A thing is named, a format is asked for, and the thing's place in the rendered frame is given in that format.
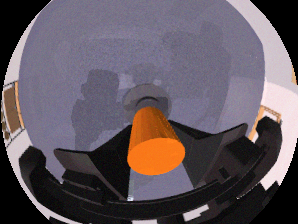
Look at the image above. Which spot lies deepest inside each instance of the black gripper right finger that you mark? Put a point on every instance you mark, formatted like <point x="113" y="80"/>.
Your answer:
<point x="202" y="149"/>

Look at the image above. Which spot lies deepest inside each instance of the orange knob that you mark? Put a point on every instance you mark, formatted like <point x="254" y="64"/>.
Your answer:
<point x="153" y="147"/>

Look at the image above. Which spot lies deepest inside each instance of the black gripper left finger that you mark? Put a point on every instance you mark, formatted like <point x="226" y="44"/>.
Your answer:
<point x="109" y="162"/>

